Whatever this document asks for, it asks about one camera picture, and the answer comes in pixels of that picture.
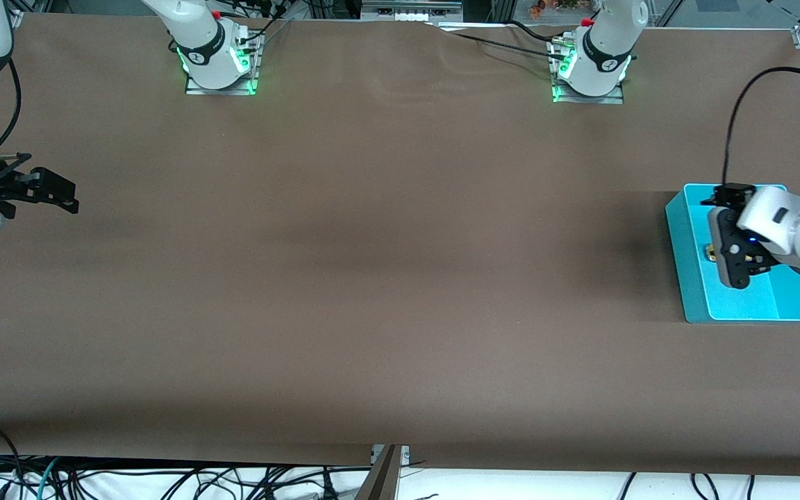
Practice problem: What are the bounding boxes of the teal plastic bin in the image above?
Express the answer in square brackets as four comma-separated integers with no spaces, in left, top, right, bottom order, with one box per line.
[665,183,800,324]

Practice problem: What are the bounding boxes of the orange colourful background object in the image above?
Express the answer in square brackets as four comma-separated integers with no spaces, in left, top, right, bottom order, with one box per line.
[528,0,601,16]

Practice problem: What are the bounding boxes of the brown table cover sheet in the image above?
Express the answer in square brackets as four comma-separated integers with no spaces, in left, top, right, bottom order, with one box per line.
[0,12,800,477]

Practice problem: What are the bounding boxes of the grey power strip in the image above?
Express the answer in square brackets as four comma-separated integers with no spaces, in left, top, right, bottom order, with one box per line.
[361,0,464,22]

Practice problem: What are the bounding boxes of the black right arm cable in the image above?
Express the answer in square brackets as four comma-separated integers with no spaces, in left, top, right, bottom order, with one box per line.
[0,58,23,153]

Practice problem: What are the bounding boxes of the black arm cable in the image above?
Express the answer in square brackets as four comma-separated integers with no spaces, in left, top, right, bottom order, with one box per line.
[722,66,800,188]
[0,58,23,153]

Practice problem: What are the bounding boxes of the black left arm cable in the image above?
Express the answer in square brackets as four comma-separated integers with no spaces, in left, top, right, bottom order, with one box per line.
[722,66,800,188]

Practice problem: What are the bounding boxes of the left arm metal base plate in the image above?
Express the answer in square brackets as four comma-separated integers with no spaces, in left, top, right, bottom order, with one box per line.
[551,38,626,106]

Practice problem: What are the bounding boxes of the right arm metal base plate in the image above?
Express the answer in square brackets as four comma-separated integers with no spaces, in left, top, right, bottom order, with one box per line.
[185,31,263,97]

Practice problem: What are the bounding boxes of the short black table cable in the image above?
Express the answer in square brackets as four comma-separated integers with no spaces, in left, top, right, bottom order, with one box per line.
[508,19,562,44]

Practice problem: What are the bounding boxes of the long black table cable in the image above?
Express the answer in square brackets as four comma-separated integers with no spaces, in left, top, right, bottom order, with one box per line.
[442,31,569,62]

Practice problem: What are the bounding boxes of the black base cable bundle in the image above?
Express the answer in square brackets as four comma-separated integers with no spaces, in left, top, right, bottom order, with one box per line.
[223,0,297,44]

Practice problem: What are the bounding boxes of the teal floor cable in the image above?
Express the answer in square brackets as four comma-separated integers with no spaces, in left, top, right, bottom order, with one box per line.
[36,457,62,500]

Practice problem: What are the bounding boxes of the tangled black floor cables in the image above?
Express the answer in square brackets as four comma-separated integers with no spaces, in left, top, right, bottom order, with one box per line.
[0,422,373,500]

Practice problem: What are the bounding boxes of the aluminium frame post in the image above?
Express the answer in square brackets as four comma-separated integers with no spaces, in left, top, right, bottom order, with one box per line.
[354,444,412,500]

